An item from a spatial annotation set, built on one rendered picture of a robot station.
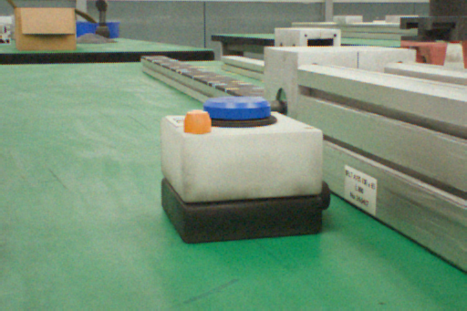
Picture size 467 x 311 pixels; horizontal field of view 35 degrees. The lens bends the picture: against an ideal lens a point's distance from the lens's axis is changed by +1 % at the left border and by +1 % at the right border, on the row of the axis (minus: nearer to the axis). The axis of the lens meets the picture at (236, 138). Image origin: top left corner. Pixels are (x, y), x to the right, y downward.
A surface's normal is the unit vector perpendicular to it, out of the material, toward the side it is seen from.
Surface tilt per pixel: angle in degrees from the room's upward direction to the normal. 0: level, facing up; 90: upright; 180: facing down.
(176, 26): 90
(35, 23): 68
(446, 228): 90
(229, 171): 90
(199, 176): 90
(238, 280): 0
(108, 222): 0
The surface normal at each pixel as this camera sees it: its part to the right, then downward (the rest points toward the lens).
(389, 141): -0.97, 0.04
